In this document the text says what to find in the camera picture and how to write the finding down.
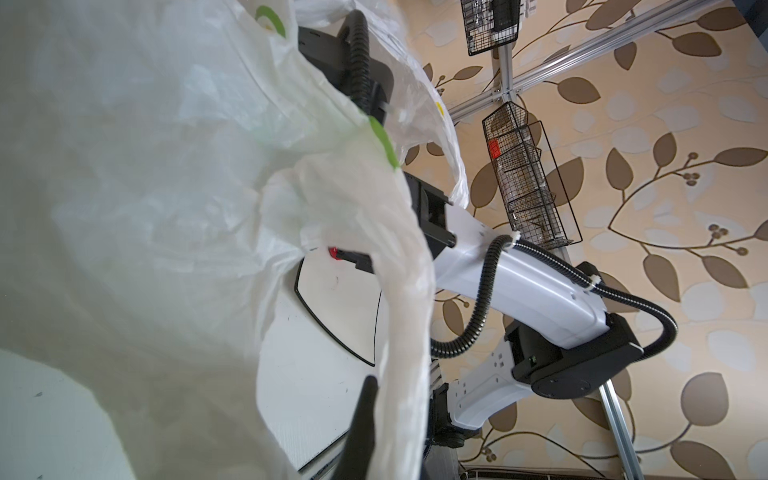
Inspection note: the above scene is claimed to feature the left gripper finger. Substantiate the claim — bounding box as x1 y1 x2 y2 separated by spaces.
332 376 378 480

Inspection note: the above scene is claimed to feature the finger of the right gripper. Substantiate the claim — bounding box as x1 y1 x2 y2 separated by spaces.
335 249 374 273

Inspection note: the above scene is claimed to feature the white plastic bag fruit print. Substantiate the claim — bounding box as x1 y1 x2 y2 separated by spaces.
1 1 468 479

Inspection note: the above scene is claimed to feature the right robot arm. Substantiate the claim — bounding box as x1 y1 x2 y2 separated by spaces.
294 10 678 448

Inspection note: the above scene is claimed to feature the white tray black rim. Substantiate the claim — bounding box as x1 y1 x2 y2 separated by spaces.
256 250 388 475

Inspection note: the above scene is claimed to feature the red item in right basket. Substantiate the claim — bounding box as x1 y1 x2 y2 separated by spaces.
487 139 501 160

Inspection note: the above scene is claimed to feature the right black wire basket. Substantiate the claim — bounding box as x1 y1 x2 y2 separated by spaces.
482 102 585 250

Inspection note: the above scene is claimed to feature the black wire basket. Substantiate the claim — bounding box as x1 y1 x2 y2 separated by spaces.
460 0 521 56
482 102 585 250

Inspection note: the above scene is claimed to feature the back black wire basket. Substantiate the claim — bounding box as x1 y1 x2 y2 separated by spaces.
460 0 521 56

